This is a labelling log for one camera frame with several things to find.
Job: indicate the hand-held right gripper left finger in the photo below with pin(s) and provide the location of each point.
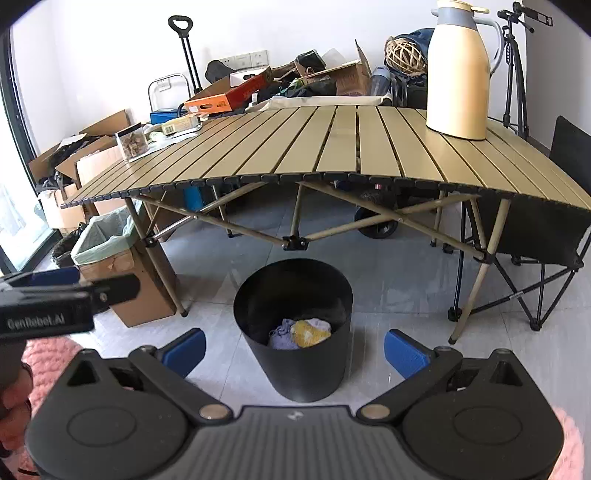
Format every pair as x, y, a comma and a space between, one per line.
184, 353

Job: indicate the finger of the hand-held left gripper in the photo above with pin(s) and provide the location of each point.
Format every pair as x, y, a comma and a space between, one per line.
55, 277
117, 290

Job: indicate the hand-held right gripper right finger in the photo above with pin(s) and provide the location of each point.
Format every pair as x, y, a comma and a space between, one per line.
406, 353

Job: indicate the purple knit pouch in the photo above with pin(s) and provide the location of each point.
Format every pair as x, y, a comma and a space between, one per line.
280, 337

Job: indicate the yellow scrub pad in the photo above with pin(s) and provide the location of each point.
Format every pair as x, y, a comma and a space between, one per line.
310, 334

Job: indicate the black round bin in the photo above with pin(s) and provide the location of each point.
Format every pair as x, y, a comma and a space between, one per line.
295, 374

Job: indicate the person's left forearm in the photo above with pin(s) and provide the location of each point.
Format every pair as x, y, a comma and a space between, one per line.
46, 360

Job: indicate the person's left hand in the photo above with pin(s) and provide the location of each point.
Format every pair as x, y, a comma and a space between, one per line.
14, 415

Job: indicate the cardboard box with green liner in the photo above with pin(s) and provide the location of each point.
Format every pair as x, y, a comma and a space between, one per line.
138, 295

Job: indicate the white cardboard box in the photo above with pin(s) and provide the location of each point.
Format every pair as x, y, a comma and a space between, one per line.
69, 217

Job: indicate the pale cardboard box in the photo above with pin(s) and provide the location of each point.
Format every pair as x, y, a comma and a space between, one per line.
97, 166

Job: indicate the blue container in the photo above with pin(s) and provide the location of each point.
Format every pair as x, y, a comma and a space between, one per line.
193, 199

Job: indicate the black wagon cart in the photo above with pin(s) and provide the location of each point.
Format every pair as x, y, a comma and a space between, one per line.
376, 226

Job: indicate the clear jar with nuts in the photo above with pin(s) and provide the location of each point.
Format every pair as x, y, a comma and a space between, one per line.
132, 143

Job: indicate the small green white bottle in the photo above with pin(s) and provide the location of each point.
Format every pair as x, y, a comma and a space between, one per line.
156, 137

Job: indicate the open brown cardboard box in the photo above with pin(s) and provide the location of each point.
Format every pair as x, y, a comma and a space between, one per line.
108, 122

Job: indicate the pale yellow box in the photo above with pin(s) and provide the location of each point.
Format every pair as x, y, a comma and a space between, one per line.
181, 125

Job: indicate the small blue box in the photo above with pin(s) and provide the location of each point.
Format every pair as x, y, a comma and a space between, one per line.
162, 117

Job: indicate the pink fluffy garment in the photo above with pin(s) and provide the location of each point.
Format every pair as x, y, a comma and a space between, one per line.
570, 447

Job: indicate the black folding chair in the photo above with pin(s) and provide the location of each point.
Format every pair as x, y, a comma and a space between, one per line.
545, 221

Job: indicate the orange red cardboard box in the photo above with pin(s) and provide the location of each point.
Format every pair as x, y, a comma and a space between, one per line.
210, 102

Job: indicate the tan slatted folding table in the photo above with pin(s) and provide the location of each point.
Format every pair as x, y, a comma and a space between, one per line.
323, 147

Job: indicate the black cap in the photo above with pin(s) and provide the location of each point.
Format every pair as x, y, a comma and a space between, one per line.
219, 71

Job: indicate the black suitcase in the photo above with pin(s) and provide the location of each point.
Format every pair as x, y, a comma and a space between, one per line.
413, 94

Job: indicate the cream canvas bag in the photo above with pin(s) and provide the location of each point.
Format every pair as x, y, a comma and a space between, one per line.
323, 101

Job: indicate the blue grey water bottle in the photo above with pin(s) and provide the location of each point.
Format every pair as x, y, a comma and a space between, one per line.
381, 81

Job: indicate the yellow thermos jug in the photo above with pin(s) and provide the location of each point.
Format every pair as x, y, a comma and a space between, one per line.
457, 83

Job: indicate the printed open cardboard box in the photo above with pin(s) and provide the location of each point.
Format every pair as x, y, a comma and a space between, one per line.
351, 78

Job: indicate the wicker ball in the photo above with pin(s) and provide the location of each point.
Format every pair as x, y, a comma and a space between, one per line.
405, 56

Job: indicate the small black bag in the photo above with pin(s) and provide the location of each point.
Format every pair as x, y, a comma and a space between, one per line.
309, 59

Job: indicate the dark blue bag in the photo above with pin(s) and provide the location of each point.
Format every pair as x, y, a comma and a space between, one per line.
422, 39

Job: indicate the black sliding door frame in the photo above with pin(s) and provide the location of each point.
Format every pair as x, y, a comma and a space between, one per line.
11, 161

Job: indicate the chrome tube frame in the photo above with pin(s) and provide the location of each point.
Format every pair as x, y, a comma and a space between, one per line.
168, 76

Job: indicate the white wall socket strip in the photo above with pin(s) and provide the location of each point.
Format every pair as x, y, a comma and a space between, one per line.
244, 58

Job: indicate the black camera tripod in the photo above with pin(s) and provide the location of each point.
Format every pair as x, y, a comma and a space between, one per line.
515, 69

